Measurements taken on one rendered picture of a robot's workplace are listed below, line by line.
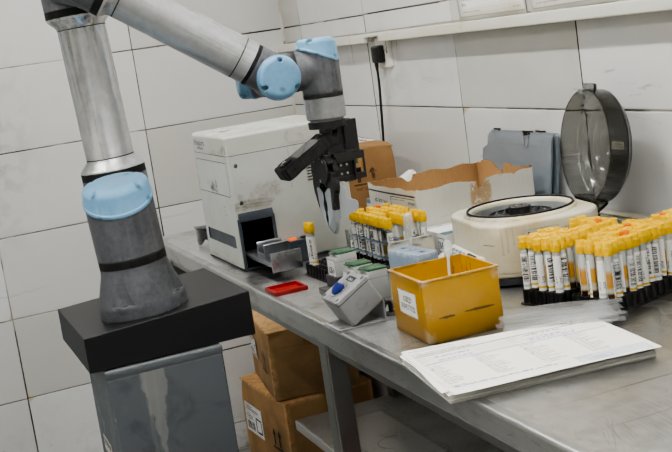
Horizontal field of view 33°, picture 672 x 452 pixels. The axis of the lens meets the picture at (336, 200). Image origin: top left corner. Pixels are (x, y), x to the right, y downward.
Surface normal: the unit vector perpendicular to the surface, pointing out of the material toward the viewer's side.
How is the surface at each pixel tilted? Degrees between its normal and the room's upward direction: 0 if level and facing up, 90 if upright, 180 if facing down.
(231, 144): 90
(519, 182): 92
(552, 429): 0
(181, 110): 90
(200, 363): 90
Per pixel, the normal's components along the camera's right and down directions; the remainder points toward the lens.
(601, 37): -0.91, 0.19
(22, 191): 0.37, 0.08
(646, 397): -0.15, -0.98
